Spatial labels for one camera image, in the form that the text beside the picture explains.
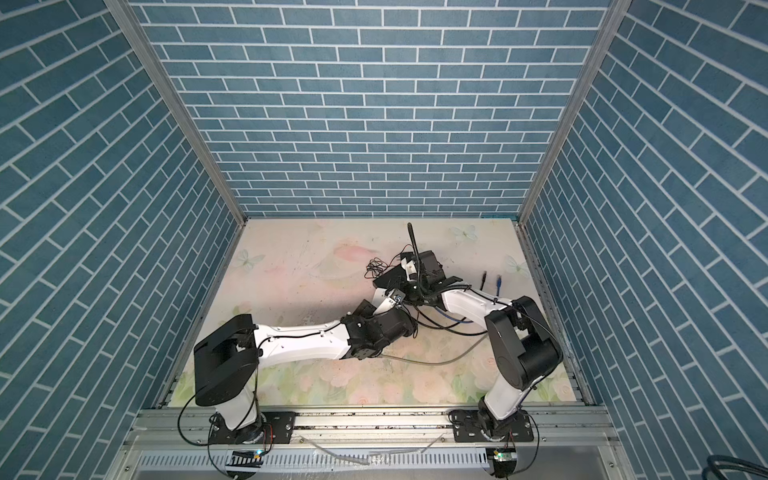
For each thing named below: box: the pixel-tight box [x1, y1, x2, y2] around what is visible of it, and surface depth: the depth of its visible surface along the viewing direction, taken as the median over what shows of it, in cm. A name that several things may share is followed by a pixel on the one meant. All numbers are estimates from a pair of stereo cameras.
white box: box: [372, 287, 396, 315], surface depth 77 cm
